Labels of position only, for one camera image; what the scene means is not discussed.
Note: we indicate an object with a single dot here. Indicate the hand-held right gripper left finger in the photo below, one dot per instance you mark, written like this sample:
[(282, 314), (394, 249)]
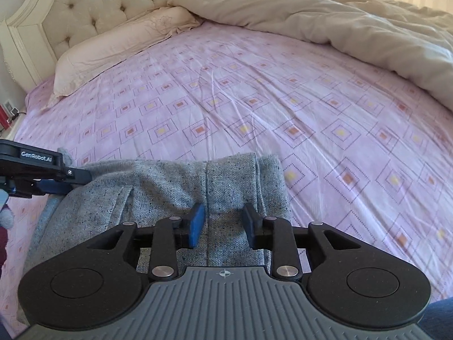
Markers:
[(198, 225)]

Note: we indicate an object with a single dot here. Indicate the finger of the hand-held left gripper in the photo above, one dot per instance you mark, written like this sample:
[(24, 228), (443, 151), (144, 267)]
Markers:
[(79, 176), (53, 187)]

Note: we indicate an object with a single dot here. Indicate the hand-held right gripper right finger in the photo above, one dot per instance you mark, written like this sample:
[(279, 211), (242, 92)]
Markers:
[(249, 230)]

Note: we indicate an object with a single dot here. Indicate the grey pants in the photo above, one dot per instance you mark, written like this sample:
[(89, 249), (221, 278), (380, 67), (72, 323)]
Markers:
[(162, 191)]

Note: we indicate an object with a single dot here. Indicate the person's left hand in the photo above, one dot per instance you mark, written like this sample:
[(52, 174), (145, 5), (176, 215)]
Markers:
[(6, 216)]

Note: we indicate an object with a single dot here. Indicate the grey charger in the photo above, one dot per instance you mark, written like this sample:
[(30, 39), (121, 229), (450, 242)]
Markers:
[(14, 110)]

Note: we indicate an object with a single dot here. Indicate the red box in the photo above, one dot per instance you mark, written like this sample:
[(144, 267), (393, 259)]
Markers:
[(3, 115)]

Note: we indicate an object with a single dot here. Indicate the pink patterned bed sheet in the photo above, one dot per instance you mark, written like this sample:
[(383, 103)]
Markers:
[(265, 120)]

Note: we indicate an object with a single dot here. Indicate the cream pillow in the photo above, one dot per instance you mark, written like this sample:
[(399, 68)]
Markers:
[(116, 46)]

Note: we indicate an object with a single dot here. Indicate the cream tufted headboard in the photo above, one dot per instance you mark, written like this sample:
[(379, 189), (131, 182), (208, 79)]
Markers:
[(99, 3)]

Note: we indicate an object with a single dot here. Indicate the person's leg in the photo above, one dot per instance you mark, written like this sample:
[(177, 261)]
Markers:
[(439, 320)]

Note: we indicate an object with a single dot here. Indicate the cream duvet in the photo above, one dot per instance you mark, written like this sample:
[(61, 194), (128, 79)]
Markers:
[(336, 21)]

